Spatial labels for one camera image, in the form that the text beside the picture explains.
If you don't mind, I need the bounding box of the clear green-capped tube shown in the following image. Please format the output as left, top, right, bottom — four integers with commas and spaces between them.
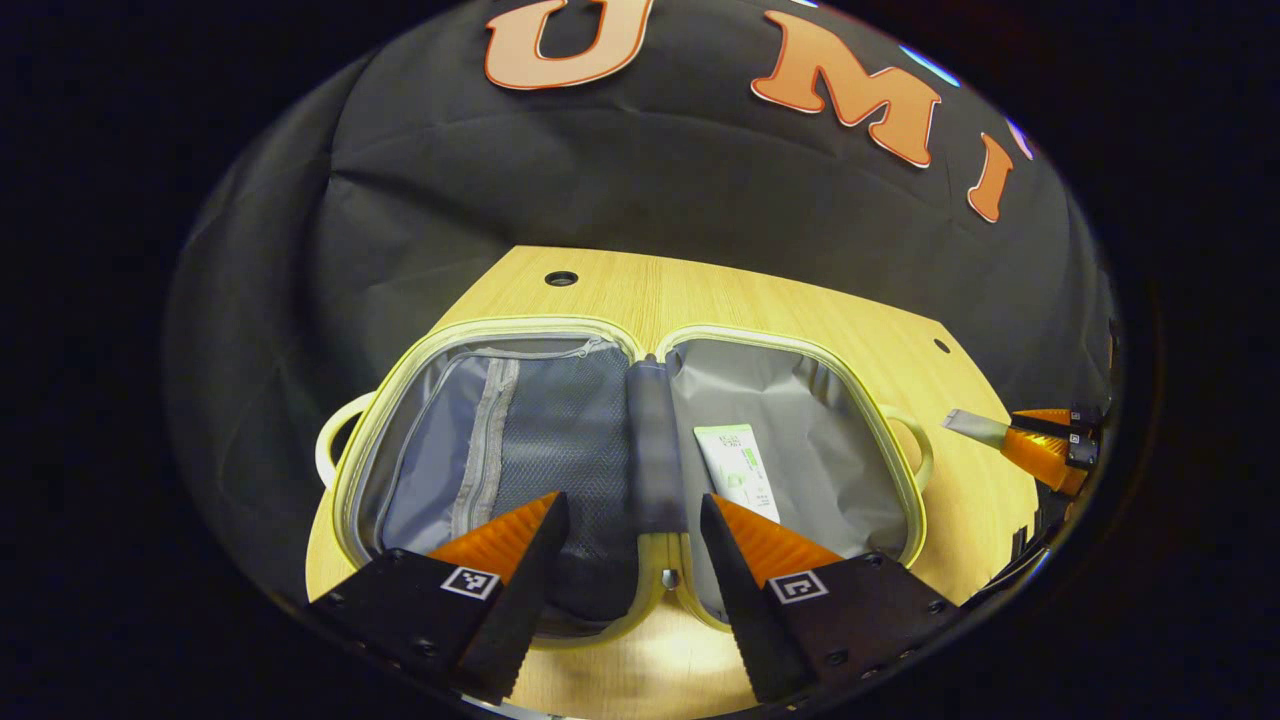
942, 408, 1013, 450

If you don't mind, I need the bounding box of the white skin care tube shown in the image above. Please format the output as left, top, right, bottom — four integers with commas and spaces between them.
693, 424, 783, 527

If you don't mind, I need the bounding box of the cream small suitcase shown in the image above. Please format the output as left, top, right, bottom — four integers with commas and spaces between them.
315, 315, 936, 651

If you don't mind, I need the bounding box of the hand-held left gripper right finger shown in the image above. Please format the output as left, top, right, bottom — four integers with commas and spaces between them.
698, 492, 962, 705

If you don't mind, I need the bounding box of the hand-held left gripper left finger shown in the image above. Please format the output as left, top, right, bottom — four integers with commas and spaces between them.
305, 490, 572, 707

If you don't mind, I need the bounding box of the black backdrop cloth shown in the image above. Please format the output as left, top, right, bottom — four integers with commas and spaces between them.
165, 0, 1117, 601

